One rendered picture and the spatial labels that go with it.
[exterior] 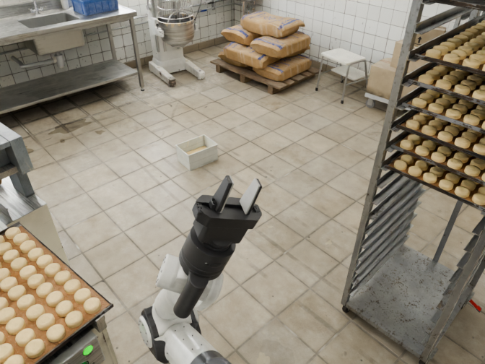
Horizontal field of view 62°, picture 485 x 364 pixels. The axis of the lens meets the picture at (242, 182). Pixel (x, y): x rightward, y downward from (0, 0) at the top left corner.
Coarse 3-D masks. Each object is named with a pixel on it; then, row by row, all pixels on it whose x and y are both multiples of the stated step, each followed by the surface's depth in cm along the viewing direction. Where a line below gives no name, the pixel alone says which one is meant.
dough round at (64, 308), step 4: (64, 300) 125; (68, 300) 125; (60, 304) 124; (64, 304) 124; (68, 304) 124; (72, 304) 125; (56, 308) 123; (60, 308) 123; (64, 308) 123; (68, 308) 123; (72, 308) 124; (56, 312) 122; (60, 312) 122; (64, 312) 122; (68, 312) 123; (60, 316) 123; (64, 316) 123
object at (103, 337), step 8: (88, 328) 127; (80, 336) 125; (104, 336) 133; (72, 344) 123; (104, 344) 134; (56, 352) 120; (104, 352) 136; (112, 352) 140; (48, 360) 118; (104, 360) 138; (112, 360) 141
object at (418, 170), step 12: (408, 156) 166; (396, 168) 162; (408, 168) 160; (420, 168) 159; (432, 168) 159; (432, 180) 153; (444, 180) 153; (456, 180) 153; (468, 180) 153; (456, 192) 148; (468, 192) 147; (480, 192) 148; (480, 204) 144
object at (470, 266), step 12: (480, 240) 146; (480, 252) 147; (468, 264) 153; (468, 276) 155; (456, 288) 162; (456, 300) 164; (444, 312) 171; (444, 324) 174; (432, 336) 182; (432, 348) 185
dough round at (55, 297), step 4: (52, 292) 128; (56, 292) 128; (60, 292) 128; (48, 296) 127; (52, 296) 127; (56, 296) 127; (60, 296) 127; (48, 300) 125; (52, 300) 125; (56, 300) 125; (60, 300) 126; (48, 304) 125; (52, 304) 125; (56, 304) 125
